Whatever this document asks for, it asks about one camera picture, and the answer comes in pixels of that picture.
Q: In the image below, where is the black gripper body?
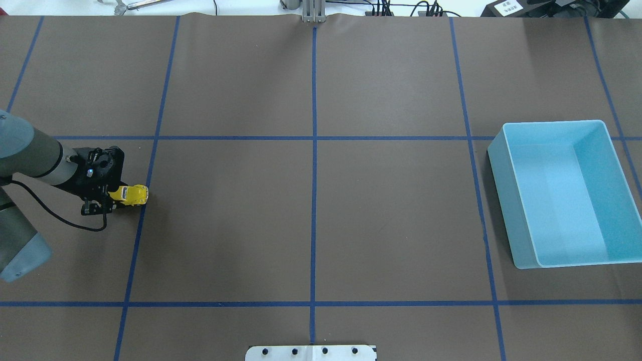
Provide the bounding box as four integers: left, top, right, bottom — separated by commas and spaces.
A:
67, 146, 125, 202

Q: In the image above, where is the yellow beetle toy car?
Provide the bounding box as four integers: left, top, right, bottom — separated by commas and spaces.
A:
108, 185, 149, 206

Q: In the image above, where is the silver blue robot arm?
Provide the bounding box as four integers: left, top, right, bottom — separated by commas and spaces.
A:
1, 110, 125, 283

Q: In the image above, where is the black box with label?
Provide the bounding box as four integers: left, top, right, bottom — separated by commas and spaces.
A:
480, 1, 541, 18

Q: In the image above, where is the light blue plastic bin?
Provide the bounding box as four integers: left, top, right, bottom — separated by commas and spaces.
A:
488, 120, 641, 269

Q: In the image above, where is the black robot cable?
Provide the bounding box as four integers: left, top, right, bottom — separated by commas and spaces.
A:
10, 179, 108, 232

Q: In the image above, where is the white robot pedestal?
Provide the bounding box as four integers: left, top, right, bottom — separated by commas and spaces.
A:
245, 344, 378, 360

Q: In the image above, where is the aluminium frame post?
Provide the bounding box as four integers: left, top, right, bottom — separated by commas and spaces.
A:
300, 0, 327, 23

